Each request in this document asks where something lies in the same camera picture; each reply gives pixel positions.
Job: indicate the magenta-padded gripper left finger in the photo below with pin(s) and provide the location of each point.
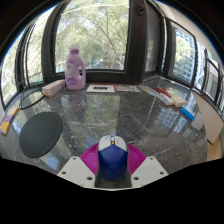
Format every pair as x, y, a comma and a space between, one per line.
87, 160

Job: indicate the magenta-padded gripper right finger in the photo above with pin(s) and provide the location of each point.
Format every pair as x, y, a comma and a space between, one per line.
137, 160

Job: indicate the blue and white computer mouse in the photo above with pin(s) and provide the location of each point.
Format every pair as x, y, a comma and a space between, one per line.
112, 161

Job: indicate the dark round mouse pad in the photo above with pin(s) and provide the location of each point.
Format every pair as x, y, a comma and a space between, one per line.
40, 134

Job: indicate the white slim box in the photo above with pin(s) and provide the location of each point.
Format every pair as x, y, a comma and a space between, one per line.
165, 99

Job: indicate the colourful slim box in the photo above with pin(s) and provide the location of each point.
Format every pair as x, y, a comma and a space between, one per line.
148, 90

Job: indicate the grey flat booklet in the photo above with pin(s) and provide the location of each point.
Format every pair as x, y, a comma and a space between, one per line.
127, 88

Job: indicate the white card with dark print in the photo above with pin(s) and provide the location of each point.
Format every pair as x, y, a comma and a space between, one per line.
100, 88

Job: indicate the red flat box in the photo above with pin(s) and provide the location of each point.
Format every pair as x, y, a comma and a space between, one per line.
162, 91

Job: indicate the beige flat box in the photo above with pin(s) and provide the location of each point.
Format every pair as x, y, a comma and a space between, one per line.
178, 99

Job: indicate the white and orange carton box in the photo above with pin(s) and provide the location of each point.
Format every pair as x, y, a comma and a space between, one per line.
53, 87

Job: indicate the yellow and purple flat box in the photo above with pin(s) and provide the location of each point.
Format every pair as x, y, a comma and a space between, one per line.
8, 120

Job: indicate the purple detergent bottle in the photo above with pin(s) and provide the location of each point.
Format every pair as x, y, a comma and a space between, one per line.
75, 71

